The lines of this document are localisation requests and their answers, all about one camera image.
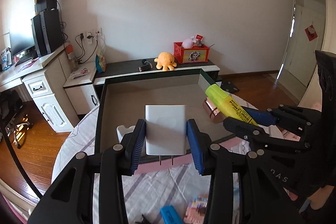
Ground red door decoration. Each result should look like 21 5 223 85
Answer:
304 25 318 42

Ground white wall sockets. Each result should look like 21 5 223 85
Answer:
77 28 103 45

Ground small white figurine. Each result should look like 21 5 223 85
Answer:
116 124 137 144

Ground bottle with orange label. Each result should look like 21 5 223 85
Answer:
66 42 76 67

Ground white door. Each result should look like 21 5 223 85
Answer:
276 0 326 88

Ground black power cables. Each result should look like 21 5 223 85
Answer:
56 0 101 65

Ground white power adapter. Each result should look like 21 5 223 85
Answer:
145 105 187 165

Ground red toy crate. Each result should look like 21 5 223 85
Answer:
173 42 210 64

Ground blue white packet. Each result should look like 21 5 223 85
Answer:
0 47 12 72

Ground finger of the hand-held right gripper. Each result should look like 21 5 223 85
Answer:
241 105 321 135
223 116 315 155

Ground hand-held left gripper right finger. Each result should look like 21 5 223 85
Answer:
186 119 301 224

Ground black cylindrical device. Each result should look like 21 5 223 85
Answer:
138 59 153 72

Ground blue plastic object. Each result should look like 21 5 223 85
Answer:
160 205 183 224

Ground dark green storage box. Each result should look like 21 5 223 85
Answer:
94 68 238 161

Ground black box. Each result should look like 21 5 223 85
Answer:
34 0 58 13

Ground white low cabinet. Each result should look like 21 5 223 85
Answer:
63 63 101 115

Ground person's right hand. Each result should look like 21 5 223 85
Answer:
310 183 336 212

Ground white desk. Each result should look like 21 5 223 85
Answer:
0 44 74 133

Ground striped bedsheet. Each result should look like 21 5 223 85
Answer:
51 98 336 224

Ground pink building block toy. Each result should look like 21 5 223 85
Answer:
184 195 209 224

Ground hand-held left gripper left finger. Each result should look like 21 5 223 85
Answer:
28 119 146 224

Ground black computer tower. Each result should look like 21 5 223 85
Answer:
31 9 64 56

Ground black top media cabinet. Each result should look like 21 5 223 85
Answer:
93 59 222 101

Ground blue yellow snack bag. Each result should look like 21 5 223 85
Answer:
94 47 107 73

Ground orange octopus plush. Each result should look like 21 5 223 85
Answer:
154 52 177 71

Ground black floor scale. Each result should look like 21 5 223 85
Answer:
219 80 240 93

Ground rose gold shiny box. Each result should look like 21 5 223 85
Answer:
202 98 229 124

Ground black computer monitor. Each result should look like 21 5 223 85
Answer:
9 26 36 60

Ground pink flat packet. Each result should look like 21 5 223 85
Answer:
72 68 90 79

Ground yellow highlighter pen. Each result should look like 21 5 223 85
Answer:
205 84 259 126

